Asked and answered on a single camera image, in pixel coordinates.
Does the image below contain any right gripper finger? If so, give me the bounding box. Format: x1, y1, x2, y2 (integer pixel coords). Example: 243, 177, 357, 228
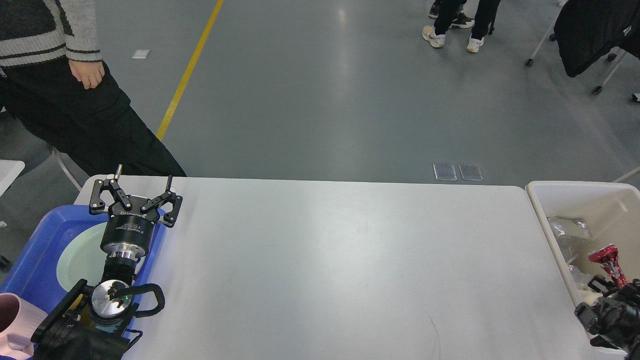
587, 275, 623, 300
574, 301, 618, 349

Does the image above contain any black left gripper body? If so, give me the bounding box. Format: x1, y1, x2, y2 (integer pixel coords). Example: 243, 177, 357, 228
100, 210, 160, 259

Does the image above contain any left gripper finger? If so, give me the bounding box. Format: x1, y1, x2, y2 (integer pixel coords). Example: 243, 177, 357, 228
89, 164, 133, 216
140, 175, 183, 230

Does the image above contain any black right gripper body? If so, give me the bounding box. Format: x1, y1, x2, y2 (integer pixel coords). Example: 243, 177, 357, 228
592, 287, 639, 353

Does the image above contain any red snack wrapper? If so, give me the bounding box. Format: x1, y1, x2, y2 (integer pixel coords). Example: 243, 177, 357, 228
587, 243, 629, 287

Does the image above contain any green plate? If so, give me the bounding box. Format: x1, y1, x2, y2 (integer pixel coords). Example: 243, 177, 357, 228
55, 222, 108, 292

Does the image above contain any pink ribbed mug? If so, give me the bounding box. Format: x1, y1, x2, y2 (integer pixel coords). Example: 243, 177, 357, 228
0, 292, 48, 360

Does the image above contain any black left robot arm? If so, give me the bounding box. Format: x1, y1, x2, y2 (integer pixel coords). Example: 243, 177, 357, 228
30, 165, 183, 360

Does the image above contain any white plastic bin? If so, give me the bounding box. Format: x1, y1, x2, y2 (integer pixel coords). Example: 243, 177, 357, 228
525, 181, 640, 306

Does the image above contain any blue plastic tray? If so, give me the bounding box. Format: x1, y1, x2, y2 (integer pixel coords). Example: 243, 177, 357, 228
1, 205, 162, 315

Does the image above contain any small white side table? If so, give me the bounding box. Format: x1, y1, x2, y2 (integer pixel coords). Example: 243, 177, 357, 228
0, 159, 25, 196

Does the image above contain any right floor plate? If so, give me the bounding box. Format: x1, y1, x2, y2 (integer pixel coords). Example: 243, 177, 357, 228
458, 163, 484, 182

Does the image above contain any floor plate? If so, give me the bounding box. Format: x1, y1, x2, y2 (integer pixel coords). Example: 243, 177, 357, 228
432, 163, 458, 182
458, 163, 484, 182

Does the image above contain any left floor plate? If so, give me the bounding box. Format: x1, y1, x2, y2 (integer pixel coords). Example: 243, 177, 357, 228
432, 163, 458, 182

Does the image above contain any chair with black jacket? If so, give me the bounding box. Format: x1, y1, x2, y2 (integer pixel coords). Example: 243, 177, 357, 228
525, 0, 639, 96

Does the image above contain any person in black trousers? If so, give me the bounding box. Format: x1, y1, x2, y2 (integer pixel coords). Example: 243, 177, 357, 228
422, 0, 500, 54

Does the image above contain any person with dark sneakers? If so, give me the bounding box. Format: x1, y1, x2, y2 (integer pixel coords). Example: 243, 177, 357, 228
428, 0, 474, 29

